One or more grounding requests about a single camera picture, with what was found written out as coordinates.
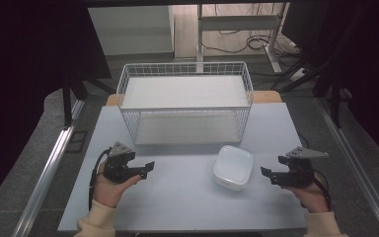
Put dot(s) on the white power strip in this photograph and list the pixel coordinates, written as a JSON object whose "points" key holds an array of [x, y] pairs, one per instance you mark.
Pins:
{"points": [[297, 74]]}

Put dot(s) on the aluminium rail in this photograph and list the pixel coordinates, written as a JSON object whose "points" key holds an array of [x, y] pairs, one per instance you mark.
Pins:
{"points": [[358, 168], [46, 177]]}

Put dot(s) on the black metal stand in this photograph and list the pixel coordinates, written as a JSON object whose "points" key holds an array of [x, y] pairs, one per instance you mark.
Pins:
{"points": [[67, 105], [335, 98]]}

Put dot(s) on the person's right hand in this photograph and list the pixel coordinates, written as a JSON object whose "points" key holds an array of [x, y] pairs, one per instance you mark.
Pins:
{"points": [[311, 197]]}

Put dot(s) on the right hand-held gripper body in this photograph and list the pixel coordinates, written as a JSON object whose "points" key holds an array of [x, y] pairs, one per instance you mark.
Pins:
{"points": [[301, 171]]}

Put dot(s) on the white square bowl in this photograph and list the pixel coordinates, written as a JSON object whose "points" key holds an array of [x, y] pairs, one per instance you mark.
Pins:
{"points": [[233, 168]]}

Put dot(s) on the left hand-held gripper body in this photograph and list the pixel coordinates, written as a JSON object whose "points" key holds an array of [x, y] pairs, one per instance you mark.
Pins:
{"points": [[120, 164]]}

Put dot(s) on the person's left hand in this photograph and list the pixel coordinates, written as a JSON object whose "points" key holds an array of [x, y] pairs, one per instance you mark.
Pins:
{"points": [[110, 191]]}

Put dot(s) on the white cabinet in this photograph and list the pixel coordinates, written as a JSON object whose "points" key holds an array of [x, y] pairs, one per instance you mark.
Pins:
{"points": [[131, 29]]}

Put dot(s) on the white metal desk frame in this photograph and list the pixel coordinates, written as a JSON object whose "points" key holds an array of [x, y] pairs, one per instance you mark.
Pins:
{"points": [[237, 23]]}

